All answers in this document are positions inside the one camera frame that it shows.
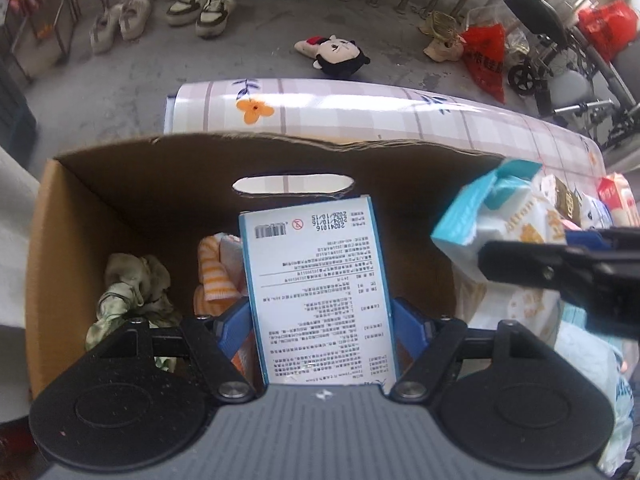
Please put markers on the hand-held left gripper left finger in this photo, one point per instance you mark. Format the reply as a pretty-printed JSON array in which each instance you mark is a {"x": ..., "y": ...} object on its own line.
[{"x": 232, "y": 325}]

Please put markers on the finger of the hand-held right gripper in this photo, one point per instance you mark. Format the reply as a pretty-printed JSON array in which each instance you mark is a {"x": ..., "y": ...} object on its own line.
[
  {"x": 590, "y": 240},
  {"x": 525, "y": 262}
]

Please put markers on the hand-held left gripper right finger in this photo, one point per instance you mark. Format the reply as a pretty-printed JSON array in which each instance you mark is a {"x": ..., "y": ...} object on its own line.
[{"x": 410, "y": 327}]

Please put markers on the orange striped knitted sock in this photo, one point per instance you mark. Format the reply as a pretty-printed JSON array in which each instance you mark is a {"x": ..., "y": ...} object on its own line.
[{"x": 215, "y": 275}]

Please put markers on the pale green plastic bag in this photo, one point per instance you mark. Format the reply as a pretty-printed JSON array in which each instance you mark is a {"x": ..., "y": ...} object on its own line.
[{"x": 585, "y": 360}]

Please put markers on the white blue medicine box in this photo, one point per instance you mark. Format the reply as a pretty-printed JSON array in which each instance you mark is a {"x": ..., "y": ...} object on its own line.
[{"x": 320, "y": 285}]

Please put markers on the brown cardboard box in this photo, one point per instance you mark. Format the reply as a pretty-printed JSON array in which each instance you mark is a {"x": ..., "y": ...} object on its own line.
[{"x": 150, "y": 185}]

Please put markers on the brown snack packet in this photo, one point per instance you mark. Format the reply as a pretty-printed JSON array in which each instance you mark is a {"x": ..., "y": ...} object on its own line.
[{"x": 562, "y": 200}]

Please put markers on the red white wipes packet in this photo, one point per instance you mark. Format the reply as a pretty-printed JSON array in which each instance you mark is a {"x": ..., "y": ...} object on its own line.
[{"x": 620, "y": 197}]

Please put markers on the small red plastic bag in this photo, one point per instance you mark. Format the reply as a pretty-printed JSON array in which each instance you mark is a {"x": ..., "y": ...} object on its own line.
[{"x": 482, "y": 60}]

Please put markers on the large red plastic bag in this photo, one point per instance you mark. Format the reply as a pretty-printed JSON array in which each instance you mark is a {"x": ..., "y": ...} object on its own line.
[{"x": 607, "y": 27}]

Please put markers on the checked floral tablecloth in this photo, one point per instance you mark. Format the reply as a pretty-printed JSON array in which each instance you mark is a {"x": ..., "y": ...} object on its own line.
[{"x": 375, "y": 110}]

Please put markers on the beige sandal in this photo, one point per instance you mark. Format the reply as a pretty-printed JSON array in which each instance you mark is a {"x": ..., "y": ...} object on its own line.
[
  {"x": 440, "y": 24},
  {"x": 445, "y": 50}
]

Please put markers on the white curtain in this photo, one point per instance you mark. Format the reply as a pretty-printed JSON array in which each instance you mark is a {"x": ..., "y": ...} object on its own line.
[{"x": 12, "y": 260}]

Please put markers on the black wheelchair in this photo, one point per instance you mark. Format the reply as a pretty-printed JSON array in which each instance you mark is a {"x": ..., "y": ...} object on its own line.
[{"x": 537, "y": 15}]

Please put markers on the black haired plush doll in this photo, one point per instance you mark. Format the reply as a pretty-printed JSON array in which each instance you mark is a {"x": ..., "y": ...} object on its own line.
[{"x": 337, "y": 57}]

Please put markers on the green white sneaker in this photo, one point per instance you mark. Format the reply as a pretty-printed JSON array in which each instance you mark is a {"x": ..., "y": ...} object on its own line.
[
  {"x": 187, "y": 2},
  {"x": 216, "y": 10}
]

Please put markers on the white worn shoe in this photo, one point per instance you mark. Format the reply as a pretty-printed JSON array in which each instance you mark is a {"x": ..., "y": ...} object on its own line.
[
  {"x": 106, "y": 30},
  {"x": 135, "y": 15}
]

